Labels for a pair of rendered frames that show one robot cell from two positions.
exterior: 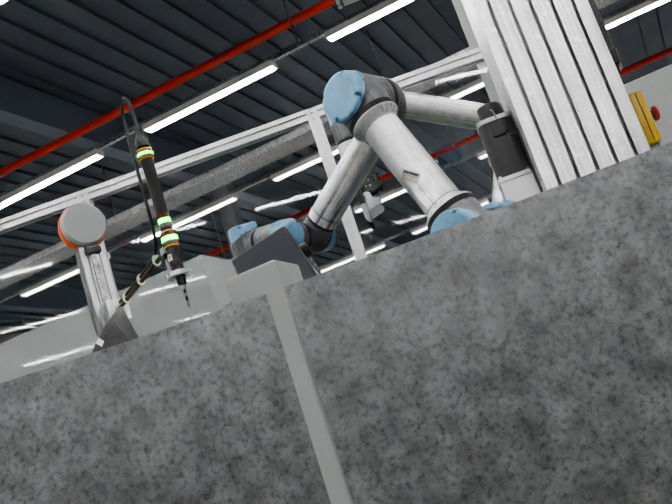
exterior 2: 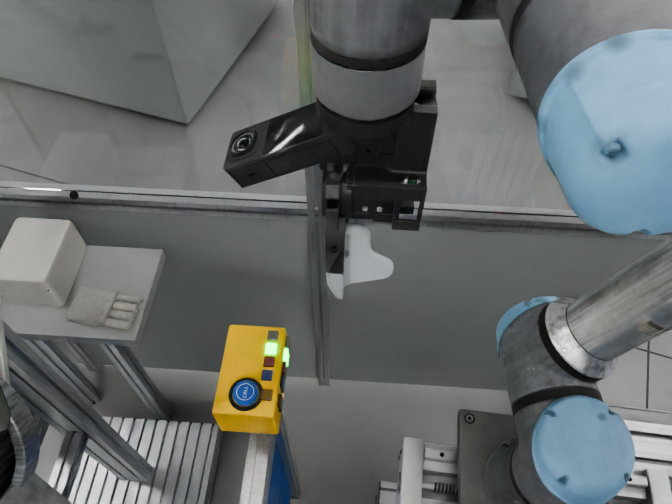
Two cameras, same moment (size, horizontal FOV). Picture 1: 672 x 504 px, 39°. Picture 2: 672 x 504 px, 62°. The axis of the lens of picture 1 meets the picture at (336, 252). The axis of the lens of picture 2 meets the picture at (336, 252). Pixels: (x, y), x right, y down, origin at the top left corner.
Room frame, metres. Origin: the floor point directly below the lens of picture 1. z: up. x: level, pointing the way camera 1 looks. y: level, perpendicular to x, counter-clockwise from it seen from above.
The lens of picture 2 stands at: (2.30, -0.12, 1.93)
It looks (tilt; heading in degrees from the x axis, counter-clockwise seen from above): 55 degrees down; 0
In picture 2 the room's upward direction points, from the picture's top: straight up
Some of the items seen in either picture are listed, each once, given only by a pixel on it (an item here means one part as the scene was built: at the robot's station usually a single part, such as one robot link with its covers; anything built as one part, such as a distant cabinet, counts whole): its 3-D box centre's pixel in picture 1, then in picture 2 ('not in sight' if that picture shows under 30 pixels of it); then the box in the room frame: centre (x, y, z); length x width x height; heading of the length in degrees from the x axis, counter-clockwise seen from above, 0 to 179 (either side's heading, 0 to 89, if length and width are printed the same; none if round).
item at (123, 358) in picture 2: not in sight; (130, 368); (2.96, 0.48, 0.41); 0.04 x 0.04 x 0.83; 86
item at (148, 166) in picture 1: (156, 195); not in sight; (2.40, 0.41, 1.68); 0.03 x 0.03 x 0.21
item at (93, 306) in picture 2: not in sight; (105, 308); (2.90, 0.39, 0.87); 0.15 x 0.09 x 0.02; 80
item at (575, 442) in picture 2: not in sight; (570, 452); (2.50, -0.42, 1.20); 0.13 x 0.12 x 0.14; 2
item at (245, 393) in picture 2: not in sight; (245, 393); (2.63, 0.03, 1.08); 0.04 x 0.04 x 0.02
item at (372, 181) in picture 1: (363, 175); (371, 152); (2.62, -0.14, 1.62); 0.09 x 0.08 x 0.12; 86
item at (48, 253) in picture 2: not in sight; (33, 261); (2.99, 0.56, 0.91); 0.17 x 0.16 x 0.11; 176
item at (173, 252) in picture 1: (159, 204); not in sight; (2.40, 0.41, 1.65); 0.04 x 0.04 x 0.46
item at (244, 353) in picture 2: not in sight; (254, 380); (2.67, 0.03, 1.02); 0.16 x 0.10 x 0.11; 176
